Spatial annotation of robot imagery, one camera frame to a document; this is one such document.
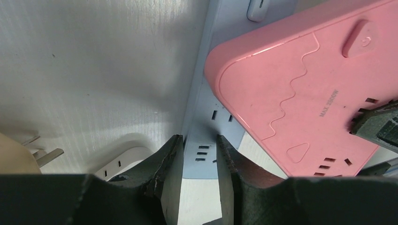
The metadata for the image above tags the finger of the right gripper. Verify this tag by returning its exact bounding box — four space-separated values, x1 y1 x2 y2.
351 101 398 153

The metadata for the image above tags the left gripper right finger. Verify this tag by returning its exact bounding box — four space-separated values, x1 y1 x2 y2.
216 135 398 225

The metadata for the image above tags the beige cube plug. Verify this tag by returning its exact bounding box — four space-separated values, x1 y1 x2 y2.
0 134 64 175

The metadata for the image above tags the pink power strip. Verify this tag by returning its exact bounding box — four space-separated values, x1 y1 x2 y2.
204 0 398 176

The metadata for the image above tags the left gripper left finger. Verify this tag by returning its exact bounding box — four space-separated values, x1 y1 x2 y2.
0 135 184 225

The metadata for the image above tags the white charger plug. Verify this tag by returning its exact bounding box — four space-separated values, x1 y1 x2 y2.
94 147 153 181

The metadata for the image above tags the light blue power strip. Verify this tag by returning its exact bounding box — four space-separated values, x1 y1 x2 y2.
182 0 298 179

